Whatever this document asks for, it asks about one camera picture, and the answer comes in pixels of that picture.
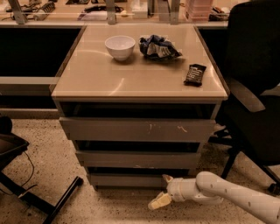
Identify pink stacked boxes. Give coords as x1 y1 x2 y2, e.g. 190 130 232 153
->
185 0 213 22

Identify crumpled blue chip bag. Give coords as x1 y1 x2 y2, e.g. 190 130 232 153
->
138 34 182 61

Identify grey middle drawer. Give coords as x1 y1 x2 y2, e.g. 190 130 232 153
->
76 150 200 169

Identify black cable on floor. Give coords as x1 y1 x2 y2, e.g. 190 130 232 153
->
17 150 39 200

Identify metal desk post left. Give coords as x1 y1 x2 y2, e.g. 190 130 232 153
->
8 0 27 25

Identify black stand left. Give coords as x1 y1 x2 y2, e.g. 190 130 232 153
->
0 115 84 224

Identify grey drawer cabinet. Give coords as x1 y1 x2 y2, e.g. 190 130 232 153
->
52 24 228 177

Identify metal desk post right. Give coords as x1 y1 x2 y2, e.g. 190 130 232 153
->
170 0 180 25

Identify grey drawer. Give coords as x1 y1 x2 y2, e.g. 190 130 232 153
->
59 117 215 143
87 173 166 188
76 150 200 169

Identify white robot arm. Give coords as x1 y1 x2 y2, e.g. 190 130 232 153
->
148 171 280 224

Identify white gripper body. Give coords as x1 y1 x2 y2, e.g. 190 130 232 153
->
167 178 200 202

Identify metal desk post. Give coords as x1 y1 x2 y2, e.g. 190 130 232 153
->
105 0 116 25
170 0 180 25
8 0 27 25

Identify grey top drawer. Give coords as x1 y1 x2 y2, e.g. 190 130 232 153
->
59 117 215 143

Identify black snack bar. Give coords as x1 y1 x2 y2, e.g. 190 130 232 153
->
184 64 207 87

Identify grey bottom drawer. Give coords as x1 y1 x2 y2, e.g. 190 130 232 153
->
87 173 166 188

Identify white bowl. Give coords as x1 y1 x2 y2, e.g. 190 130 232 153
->
105 35 136 61

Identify black office chair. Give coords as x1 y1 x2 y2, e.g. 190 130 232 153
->
209 0 280 195

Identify metal desk post middle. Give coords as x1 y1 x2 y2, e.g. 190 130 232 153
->
105 0 116 25

